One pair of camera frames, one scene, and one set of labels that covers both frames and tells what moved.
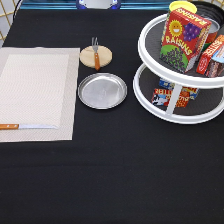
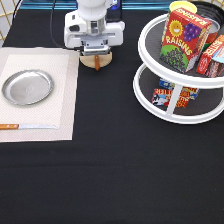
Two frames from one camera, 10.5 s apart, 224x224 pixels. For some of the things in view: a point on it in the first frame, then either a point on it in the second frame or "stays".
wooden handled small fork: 95,45 stays
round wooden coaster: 87,56 stays
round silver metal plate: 102,91 → 27,87
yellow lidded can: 181,4 stays
